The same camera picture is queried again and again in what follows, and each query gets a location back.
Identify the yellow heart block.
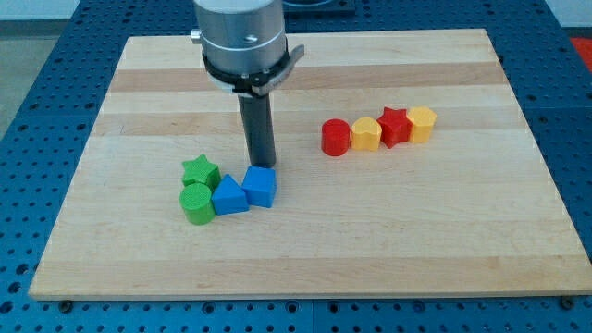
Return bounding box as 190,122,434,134
351,117,382,152

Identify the green cylinder block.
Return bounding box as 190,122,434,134
179,183,216,226

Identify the red star block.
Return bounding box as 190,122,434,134
377,106,413,149

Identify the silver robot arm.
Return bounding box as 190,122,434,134
191,0,304,168

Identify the blue cube block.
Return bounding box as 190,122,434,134
241,166,277,208

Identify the green star block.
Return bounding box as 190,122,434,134
181,154,221,191

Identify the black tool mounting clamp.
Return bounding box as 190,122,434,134
203,44,305,97

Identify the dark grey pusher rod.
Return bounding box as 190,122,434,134
238,94,277,168

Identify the blue triangle block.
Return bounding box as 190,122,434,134
212,174,250,215

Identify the yellow pentagon block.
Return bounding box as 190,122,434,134
407,106,438,143

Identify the light wooden board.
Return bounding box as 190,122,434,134
29,29,591,301

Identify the red cylinder block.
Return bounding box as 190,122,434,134
321,118,351,156

